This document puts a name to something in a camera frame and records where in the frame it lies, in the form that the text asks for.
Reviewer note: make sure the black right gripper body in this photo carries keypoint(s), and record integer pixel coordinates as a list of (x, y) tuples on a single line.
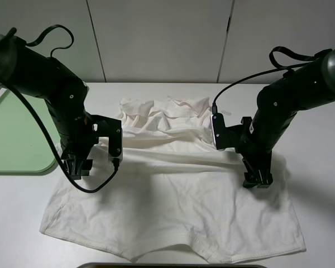
[(253, 142)]

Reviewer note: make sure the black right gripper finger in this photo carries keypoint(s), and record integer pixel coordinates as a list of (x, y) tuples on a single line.
[(250, 180), (266, 178)]

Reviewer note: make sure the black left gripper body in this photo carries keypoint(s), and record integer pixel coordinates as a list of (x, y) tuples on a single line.
[(77, 137)]

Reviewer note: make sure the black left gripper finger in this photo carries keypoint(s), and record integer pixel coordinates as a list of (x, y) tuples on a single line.
[(86, 167), (73, 167)]

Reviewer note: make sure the white short sleeve shirt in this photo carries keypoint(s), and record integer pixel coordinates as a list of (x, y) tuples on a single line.
[(174, 188)]

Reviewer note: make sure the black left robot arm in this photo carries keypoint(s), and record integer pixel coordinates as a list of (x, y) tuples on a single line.
[(64, 93)]

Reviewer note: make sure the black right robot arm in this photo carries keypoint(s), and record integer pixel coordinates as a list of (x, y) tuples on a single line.
[(277, 104)]

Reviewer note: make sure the green plastic tray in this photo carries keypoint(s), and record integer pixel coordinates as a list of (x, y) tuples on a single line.
[(23, 147)]

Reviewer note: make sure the clear tape marker far right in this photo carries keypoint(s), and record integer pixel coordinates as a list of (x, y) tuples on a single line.
[(226, 113)]

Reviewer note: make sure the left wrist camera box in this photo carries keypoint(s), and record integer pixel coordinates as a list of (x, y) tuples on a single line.
[(111, 129)]

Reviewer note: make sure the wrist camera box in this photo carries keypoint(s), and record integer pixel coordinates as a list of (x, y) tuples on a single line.
[(111, 129), (225, 137)]

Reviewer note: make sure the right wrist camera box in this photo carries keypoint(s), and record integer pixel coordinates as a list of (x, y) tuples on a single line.
[(225, 137)]

